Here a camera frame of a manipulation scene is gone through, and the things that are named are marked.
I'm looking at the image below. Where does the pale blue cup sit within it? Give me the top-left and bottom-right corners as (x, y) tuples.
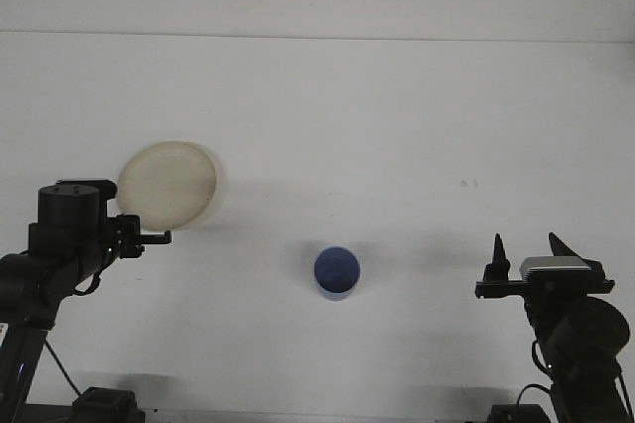
(313, 245), (362, 303)

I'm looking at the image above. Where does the pale round plate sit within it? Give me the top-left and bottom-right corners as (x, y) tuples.
(117, 140), (223, 233)

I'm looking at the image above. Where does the dark brown base board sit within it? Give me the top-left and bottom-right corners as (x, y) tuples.
(24, 403), (75, 423)

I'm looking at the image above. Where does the gripper grey camera box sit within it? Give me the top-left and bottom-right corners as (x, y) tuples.
(56, 178), (119, 202)
(518, 255), (594, 286)

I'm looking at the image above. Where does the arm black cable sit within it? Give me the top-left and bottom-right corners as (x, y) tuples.
(515, 382), (553, 408)
(43, 266), (103, 394)

